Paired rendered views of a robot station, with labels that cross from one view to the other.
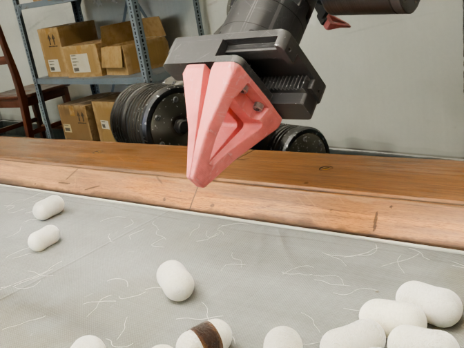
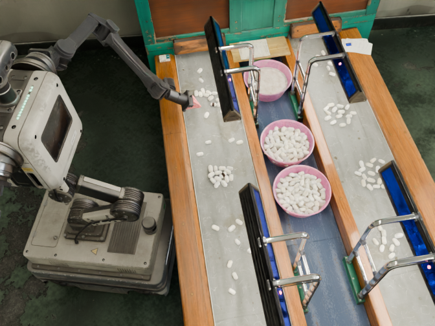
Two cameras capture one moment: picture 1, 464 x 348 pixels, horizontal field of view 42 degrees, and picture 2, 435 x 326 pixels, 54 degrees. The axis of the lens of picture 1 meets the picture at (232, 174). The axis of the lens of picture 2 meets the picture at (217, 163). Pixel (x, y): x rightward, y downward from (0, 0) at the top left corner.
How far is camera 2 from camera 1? 2.34 m
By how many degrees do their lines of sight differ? 97
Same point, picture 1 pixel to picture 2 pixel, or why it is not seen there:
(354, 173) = (170, 112)
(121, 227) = (196, 138)
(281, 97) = not seen: hidden behind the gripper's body
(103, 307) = (213, 121)
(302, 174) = (173, 118)
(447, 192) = not seen: hidden behind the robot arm
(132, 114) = (140, 198)
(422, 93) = not seen: outside the picture
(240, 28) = (186, 96)
